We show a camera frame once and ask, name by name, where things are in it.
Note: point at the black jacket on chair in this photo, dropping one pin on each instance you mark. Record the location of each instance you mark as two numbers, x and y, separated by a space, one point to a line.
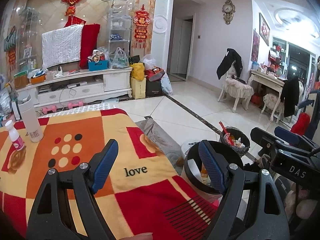
231 58

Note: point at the white TV cabinet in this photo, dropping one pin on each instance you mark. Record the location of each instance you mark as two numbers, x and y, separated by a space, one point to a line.
85 86

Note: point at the yellow bag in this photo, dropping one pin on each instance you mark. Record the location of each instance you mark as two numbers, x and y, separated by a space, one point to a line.
138 71

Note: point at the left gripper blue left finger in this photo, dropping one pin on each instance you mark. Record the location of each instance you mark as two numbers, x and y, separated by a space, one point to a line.
101 164

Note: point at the white tall thermos bottle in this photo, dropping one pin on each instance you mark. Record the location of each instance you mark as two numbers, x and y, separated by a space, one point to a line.
29 117

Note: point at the ornate wall clock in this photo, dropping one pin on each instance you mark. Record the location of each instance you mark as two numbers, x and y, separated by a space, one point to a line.
228 10

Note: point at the pink white small bottle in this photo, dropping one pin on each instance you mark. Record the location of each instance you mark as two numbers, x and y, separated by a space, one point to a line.
14 136

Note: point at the pink dumbbell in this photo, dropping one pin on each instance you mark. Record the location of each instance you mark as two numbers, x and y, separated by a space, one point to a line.
73 105

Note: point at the small black trash bin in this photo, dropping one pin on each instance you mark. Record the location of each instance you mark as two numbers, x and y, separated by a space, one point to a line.
196 174

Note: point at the clear acrylic shelf tower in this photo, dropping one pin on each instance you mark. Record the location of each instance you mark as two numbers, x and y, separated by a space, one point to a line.
119 26

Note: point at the blue storage basket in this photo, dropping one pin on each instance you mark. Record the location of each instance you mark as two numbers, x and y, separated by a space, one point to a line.
98 66

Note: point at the large lined trash bin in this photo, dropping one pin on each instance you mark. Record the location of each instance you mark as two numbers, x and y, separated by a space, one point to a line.
235 139

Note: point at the white covered television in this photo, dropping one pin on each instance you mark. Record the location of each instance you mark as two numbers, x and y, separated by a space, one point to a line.
61 46

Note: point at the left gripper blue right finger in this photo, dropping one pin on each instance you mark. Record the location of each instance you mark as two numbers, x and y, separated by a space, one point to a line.
211 161

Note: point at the black shopping bag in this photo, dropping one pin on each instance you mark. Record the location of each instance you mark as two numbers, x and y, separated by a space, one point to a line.
153 88

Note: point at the cream paper shopping bag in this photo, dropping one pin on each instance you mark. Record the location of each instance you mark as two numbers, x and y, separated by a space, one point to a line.
138 88

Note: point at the framed wall picture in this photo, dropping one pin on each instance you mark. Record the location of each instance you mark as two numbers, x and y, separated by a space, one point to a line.
264 29

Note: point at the red fu hanging decoration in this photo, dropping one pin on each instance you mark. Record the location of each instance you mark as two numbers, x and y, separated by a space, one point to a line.
141 22

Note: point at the white chair with cushion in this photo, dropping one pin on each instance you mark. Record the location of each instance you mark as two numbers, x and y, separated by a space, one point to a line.
236 88

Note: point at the white side table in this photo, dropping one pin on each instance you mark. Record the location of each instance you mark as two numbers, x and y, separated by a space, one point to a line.
270 82

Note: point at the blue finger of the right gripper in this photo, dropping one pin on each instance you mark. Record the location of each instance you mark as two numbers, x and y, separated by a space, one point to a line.
287 136

